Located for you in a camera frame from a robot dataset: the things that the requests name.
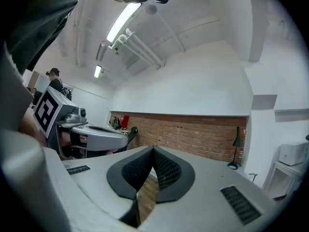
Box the white microwave oven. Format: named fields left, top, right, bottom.
left=278, top=141, right=309, bottom=166

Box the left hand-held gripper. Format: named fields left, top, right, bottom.
left=33, top=86, right=129, bottom=160

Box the white side cabinet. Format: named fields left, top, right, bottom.
left=262, top=160, right=304, bottom=201

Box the red board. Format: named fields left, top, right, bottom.
left=120, top=115, right=130, bottom=130

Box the person's black shirt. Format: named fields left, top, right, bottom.
left=4, top=0, right=90, bottom=75

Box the unlit ceiling light fixture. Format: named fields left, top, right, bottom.
left=96, top=40, right=109, bottom=62

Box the white ceiling pipe run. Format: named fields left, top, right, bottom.
left=110, top=28, right=167, bottom=70

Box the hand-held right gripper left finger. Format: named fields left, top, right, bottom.
left=44, top=145, right=154, bottom=232

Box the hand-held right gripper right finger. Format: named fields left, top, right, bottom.
left=141, top=145, right=279, bottom=232

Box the round white smoke detector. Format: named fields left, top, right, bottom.
left=144, top=4, right=158, bottom=16

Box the person's left forearm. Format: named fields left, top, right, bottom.
left=18, top=107, right=48, bottom=147

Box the black desk lamp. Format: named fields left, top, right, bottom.
left=227, top=126, right=245, bottom=171

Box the person's left hand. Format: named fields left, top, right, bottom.
left=60, top=131, right=88, bottom=147

